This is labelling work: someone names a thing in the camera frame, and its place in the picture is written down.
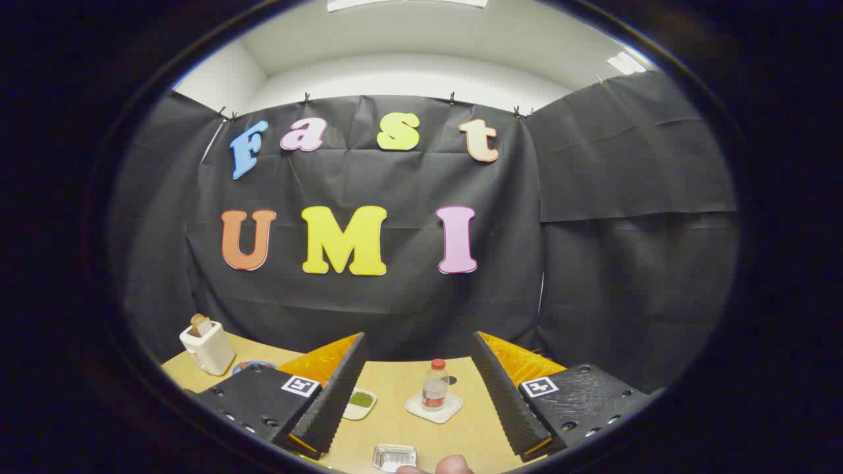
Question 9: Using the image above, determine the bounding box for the white square coaster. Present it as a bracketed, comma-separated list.
[404, 392, 464, 424]

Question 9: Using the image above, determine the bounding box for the white toaster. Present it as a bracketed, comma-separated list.
[179, 319, 236, 376]

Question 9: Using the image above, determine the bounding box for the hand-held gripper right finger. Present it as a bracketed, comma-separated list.
[470, 331, 659, 463]

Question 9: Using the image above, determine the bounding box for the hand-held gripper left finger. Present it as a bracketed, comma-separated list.
[196, 332, 367, 460]

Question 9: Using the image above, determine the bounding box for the clear bottle with red cap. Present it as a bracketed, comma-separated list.
[422, 359, 450, 412]

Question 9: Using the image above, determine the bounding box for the white divided bean tray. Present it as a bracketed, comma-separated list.
[342, 387, 378, 421]

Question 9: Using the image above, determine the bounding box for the ceiling light panel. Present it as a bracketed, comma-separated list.
[327, 0, 489, 13]
[606, 51, 647, 75]

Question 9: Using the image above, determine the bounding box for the metal wire basket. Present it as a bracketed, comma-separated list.
[372, 444, 418, 473]

